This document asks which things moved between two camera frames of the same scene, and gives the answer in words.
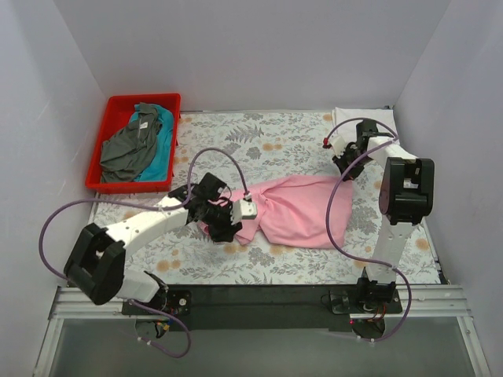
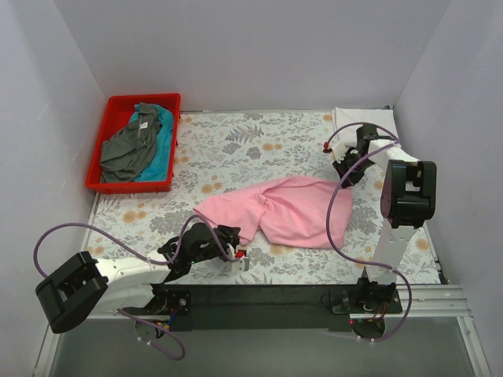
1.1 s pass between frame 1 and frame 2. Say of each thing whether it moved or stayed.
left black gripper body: moved
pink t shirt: stayed
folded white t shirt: stayed
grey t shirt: stayed
